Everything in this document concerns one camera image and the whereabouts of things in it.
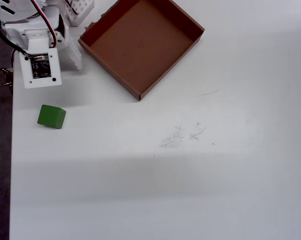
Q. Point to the green cube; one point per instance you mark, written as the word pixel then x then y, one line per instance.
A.
pixel 50 116

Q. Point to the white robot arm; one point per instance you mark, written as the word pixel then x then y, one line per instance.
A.
pixel 20 10

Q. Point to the brown cardboard box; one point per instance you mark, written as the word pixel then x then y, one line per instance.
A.
pixel 140 47

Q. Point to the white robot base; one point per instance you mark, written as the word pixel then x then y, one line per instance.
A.
pixel 81 7

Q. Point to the white camera mount with board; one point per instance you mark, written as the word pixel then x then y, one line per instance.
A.
pixel 28 75

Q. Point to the metal table clamp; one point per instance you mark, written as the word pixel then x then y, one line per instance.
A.
pixel 6 77

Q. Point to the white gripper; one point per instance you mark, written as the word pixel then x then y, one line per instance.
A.
pixel 72 55

